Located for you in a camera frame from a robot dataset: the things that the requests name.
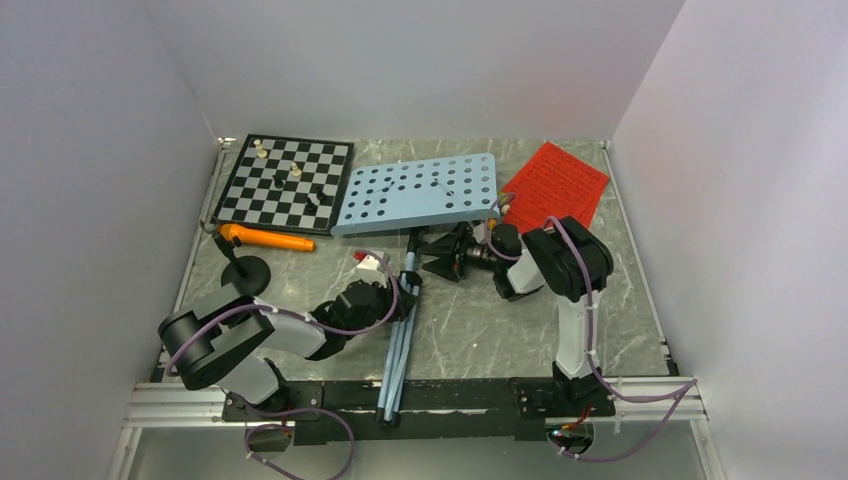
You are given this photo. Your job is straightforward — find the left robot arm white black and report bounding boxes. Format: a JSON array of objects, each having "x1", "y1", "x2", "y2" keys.
[{"x1": 158, "y1": 280, "x2": 417, "y2": 420}]

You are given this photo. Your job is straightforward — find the black white chessboard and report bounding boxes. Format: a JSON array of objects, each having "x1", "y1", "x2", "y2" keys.
[{"x1": 213, "y1": 134, "x2": 355, "y2": 236}]

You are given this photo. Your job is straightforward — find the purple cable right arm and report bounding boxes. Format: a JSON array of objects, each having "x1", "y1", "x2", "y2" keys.
[{"x1": 483, "y1": 193, "x2": 700, "y2": 464}]

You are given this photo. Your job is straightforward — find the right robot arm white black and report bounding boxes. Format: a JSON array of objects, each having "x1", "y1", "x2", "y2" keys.
[{"x1": 420, "y1": 217, "x2": 614, "y2": 416}]

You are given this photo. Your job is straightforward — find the black microphone stand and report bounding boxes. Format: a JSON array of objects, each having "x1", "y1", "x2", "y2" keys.
[{"x1": 212, "y1": 232, "x2": 271, "y2": 296}]

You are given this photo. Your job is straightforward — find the white chess pawn far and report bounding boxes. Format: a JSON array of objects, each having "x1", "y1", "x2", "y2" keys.
[{"x1": 253, "y1": 139, "x2": 268, "y2": 159}]

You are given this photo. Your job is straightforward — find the orange toy microphone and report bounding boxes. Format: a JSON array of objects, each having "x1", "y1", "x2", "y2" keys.
[{"x1": 218, "y1": 223, "x2": 316, "y2": 252}]

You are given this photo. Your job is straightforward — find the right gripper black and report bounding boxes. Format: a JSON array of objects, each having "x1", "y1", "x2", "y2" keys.
[{"x1": 418, "y1": 221, "x2": 502, "y2": 282}]

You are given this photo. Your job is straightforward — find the light blue music stand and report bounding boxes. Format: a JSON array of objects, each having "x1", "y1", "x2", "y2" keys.
[{"x1": 329, "y1": 152, "x2": 501, "y2": 425}]

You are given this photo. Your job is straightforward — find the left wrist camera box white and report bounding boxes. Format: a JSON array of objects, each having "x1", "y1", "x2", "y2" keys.
[{"x1": 353, "y1": 251, "x2": 387, "y2": 287}]

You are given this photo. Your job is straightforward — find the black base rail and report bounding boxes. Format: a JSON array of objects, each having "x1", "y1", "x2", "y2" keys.
[{"x1": 225, "y1": 376, "x2": 598, "y2": 446}]

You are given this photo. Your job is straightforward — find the red sheet music paper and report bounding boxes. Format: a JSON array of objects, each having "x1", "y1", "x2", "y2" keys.
[{"x1": 502, "y1": 142, "x2": 609, "y2": 233}]

